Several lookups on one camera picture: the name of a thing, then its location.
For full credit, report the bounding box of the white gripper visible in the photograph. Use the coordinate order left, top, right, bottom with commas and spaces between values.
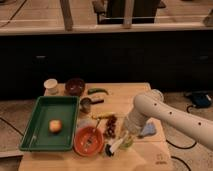
122, 117, 144, 136

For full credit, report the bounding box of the black and white brush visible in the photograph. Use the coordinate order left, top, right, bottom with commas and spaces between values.
105, 135, 127, 157

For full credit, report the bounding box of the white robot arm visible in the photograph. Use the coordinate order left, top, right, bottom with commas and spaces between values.
123, 89, 213, 150

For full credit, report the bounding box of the clear green plastic cup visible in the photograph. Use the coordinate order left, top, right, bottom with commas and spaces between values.
120, 136, 133, 150

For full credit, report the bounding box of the metal measuring cup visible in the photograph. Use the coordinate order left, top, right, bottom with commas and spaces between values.
80, 97, 104, 113

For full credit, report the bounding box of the white ceramic cup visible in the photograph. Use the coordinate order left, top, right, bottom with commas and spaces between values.
44, 79, 58, 94

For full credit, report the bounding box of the blue sponge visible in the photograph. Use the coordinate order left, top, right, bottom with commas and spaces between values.
139, 122, 156, 138

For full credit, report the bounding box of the yellow banana toy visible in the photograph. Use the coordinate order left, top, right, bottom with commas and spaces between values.
91, 113, 115, 119

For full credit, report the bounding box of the utensil in orange bowl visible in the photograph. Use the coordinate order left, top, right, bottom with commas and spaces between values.
85, 119, 101, 148

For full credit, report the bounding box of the orange bowl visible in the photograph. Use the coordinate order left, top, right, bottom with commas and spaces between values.
74, 126, 104, 157

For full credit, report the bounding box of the dark maroon bowl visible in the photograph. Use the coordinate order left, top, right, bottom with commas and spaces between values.
65, 78, 85, 96

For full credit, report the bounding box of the yellow round fruit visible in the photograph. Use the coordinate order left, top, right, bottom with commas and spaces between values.
49, 120, 62, 133

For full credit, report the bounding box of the green plastic tray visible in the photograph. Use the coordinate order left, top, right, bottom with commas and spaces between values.
19, 96, 79, 152

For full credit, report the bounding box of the black office chair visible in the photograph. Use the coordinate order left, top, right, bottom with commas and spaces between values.
92, 0, 166, 24

